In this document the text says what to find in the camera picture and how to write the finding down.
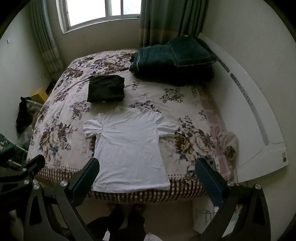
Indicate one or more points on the black cloth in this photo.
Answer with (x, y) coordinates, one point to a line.
(23, 115)

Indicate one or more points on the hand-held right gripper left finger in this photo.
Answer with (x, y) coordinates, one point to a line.
(89, 176)

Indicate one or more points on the white t-shirt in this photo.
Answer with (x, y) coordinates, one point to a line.
(129, 150)

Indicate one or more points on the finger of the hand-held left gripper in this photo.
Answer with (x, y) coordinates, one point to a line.
(34, 163)

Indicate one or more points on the green striped curtain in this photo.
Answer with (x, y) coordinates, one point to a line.
(45, 39)
(168, 20)

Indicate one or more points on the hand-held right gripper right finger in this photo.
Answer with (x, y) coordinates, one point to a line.
(208, 183)

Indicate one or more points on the yellow box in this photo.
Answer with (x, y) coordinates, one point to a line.
(39, 95)

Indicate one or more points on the dark green quilt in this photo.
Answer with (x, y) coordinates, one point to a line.
(157, 67)

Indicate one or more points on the beige cloth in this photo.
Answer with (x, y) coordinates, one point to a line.
(229, 144)

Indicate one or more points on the white headboard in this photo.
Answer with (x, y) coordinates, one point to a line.
(254, 162)

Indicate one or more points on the floral bed sheet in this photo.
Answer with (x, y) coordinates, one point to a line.
(69, 120)

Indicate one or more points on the black folded clothes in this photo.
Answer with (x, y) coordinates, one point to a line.
(106, 89)

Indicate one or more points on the window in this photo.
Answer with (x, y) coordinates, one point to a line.
(97, 11)

